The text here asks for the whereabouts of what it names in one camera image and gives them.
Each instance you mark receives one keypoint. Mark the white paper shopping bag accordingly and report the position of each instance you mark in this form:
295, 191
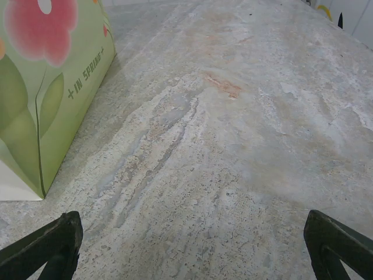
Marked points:
58, 87

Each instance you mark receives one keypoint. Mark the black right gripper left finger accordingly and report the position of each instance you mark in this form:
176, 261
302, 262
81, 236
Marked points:
70, 233

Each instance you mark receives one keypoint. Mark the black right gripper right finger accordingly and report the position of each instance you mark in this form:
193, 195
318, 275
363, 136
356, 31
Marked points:
314, 233

